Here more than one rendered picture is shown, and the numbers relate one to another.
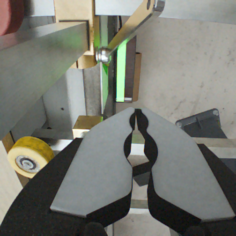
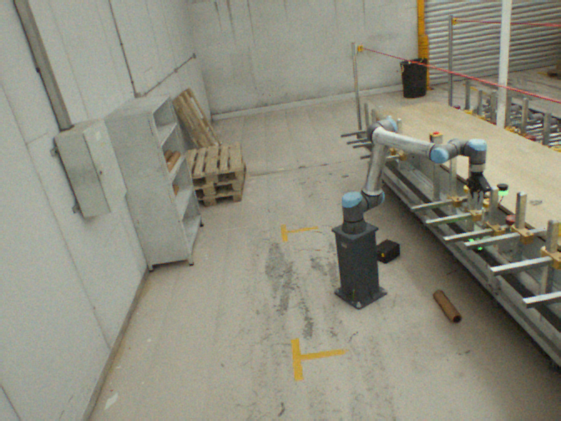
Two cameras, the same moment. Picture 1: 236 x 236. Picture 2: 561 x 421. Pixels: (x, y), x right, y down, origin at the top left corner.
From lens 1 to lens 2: 275 cm
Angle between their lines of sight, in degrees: 33
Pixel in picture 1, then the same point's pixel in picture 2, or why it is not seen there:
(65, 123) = not seen: hidden behind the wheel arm
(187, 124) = (377, 292)
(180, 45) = (422, 336)
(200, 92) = (381, 315)
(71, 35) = (491, 214)
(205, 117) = (365, 300)
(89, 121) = (477, 218)
